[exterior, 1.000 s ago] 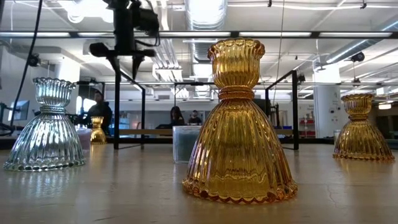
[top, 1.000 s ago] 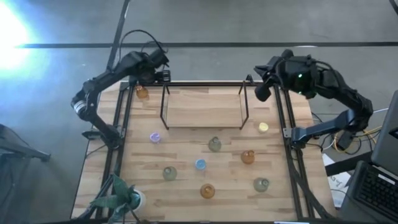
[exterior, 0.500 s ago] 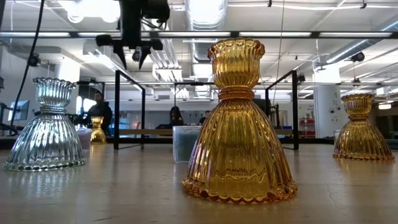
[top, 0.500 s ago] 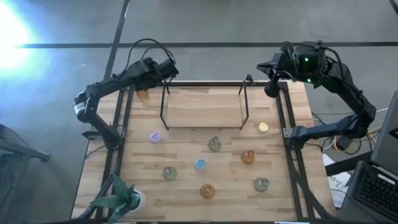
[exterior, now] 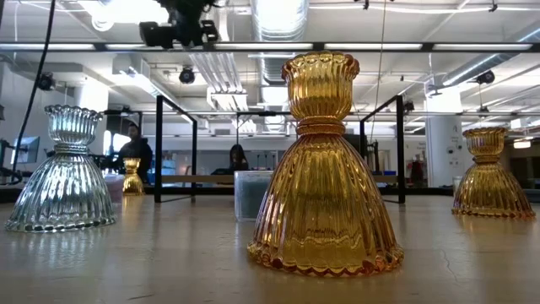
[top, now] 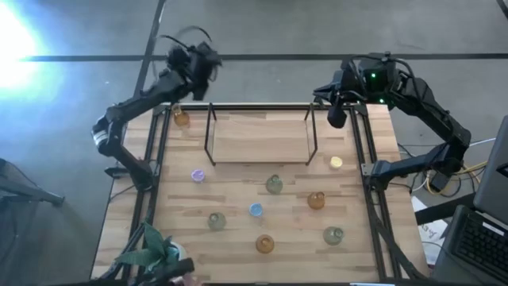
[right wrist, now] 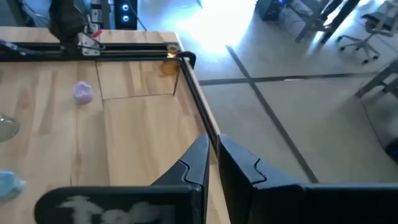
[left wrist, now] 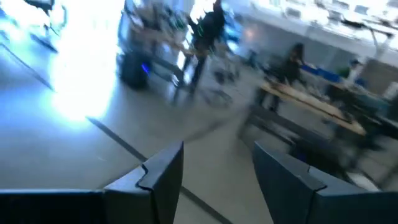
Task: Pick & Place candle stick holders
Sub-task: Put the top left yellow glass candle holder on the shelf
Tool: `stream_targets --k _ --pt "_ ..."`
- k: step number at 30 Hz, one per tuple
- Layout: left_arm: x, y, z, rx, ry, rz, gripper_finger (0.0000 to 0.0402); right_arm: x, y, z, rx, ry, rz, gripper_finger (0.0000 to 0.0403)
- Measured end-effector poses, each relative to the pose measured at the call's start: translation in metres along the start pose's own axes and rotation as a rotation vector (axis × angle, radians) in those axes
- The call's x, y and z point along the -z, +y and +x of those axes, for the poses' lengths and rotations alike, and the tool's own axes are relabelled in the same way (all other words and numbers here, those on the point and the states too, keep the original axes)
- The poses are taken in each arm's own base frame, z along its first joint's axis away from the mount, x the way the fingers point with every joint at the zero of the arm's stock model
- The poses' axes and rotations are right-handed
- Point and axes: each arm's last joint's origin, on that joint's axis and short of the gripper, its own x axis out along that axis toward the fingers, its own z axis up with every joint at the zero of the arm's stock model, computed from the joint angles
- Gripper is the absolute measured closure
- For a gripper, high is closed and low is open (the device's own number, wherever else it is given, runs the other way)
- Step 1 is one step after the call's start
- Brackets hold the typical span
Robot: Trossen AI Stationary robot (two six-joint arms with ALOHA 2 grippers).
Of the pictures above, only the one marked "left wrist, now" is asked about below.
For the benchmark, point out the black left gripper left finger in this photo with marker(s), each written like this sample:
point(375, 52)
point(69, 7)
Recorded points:
point(140, 199)

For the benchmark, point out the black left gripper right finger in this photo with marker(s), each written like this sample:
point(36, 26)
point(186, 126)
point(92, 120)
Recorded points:
point(311, 199)

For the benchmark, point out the wooden background table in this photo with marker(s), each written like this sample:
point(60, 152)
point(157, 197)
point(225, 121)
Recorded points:
point(311, 104)

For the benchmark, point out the black machine with blue light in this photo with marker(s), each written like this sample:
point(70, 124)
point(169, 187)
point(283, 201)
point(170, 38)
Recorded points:
point(133, 73)

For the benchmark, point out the person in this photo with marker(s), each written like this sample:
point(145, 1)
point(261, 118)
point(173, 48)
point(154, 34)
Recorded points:
point(208, 28)
point(292, 67)

